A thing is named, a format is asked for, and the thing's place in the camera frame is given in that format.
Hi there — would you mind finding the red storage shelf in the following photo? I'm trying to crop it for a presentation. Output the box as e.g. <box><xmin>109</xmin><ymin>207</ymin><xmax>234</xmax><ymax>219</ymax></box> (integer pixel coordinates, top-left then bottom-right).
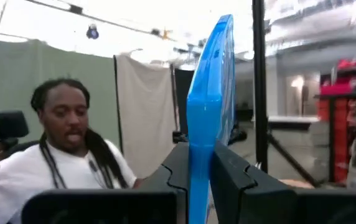
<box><xmin>314</xmin><ymin>57</ymin><xmax>356</xmax><ymax>189</ymax></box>

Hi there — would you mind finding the green curtain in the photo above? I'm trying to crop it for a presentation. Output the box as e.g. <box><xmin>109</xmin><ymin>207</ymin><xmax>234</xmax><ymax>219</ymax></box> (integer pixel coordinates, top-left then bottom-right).
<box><xmin>0</xmin><ymin>37</ymin><xmax>121</xmax><ymax>147</ymax></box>

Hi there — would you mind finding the white table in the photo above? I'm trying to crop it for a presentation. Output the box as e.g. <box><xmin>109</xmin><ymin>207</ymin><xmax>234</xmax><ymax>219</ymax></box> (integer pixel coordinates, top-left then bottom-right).
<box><xmin>266</xmin><ymin>114</ymin><xmax>314</xmax><ymax>131</ymax></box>

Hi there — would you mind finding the white curtain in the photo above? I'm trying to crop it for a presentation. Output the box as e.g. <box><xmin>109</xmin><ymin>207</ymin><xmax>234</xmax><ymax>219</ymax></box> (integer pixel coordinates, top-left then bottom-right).
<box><xmin>114</xmin><ymin>53</ymin><xmax>179</xmax><ymax>179</ymax></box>

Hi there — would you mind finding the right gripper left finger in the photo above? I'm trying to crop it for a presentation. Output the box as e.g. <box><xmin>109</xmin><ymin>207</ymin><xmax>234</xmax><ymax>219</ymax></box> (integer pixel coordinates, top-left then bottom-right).
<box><xmin>21</xmin><ymin>141</ymin><xmax>190</xmax><ymax>224</ymax></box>

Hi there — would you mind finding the person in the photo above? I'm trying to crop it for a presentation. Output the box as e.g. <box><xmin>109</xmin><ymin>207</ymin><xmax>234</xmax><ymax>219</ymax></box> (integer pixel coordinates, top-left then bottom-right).
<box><xmin>0</xmin><ymin>77</ymin><xmax>144</xmax><ymax>224</ymax></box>

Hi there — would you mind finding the blue jewel case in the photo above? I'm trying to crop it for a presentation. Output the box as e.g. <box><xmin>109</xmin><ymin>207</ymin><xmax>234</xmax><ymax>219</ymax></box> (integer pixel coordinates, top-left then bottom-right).
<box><xmin>185</xmin><ymin>14</ymin><xmax>238</xmax><ymax>224</ymax></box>

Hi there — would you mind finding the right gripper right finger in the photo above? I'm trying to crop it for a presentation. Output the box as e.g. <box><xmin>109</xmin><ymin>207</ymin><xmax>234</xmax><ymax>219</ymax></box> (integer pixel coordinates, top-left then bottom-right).
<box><xmin>210</xmin><ymin>141</ymin><xmax>356</xmax><ymax>224</ymax></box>

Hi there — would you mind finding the black ceiling lamp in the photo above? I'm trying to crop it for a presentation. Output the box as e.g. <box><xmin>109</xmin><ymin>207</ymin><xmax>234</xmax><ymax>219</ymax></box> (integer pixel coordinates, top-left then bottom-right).
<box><xmin>85</xmin><ymin>23</ymin><xmax>100</xmax><ymax>40</ymax></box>

